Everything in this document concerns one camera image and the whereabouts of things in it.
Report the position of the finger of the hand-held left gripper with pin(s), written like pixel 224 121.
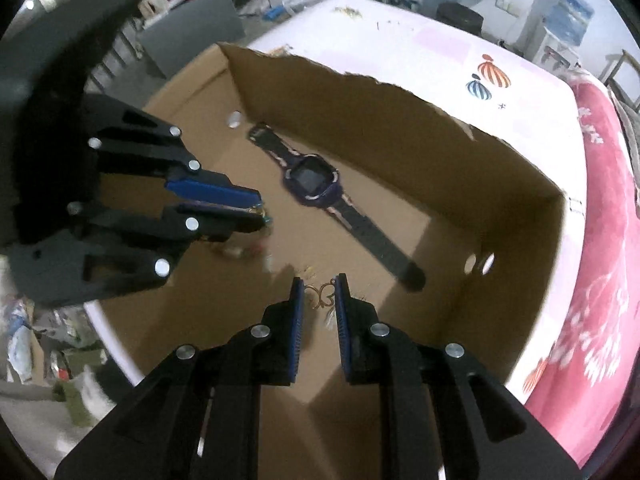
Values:
pixel 220 220
pixel 215 192

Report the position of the small gold trinkets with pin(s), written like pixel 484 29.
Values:
pixel 350 12

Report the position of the brown cardboard box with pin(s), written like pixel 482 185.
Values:
pixel 425 170

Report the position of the black round stool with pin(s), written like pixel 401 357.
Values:
pixel 460 17

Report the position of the blue water jug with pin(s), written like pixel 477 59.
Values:
pixel 572 10

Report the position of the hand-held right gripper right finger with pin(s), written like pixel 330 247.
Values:
pixel 345 332

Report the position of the pink floral blanket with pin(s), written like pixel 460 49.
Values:
pixel 600 260

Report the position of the square digital wristwatch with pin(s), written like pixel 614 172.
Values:
pixel 310 177

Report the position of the white plastic canister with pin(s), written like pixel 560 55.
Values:
pixel 155 2

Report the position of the wooden chair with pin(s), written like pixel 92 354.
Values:
pixel 622 60

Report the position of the gold earring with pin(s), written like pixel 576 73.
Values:
pixel 320 290

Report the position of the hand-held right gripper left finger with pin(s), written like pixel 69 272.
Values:
pixel 295 332

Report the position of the grey fluffy blanket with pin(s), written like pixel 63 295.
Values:
pixel 630 125

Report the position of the pile of plastic bags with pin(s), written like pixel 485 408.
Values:
pixel 30 335

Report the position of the white water dispenser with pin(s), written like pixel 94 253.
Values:
pixel 542 45

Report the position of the grey board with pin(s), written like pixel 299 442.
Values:
pixel 200 25

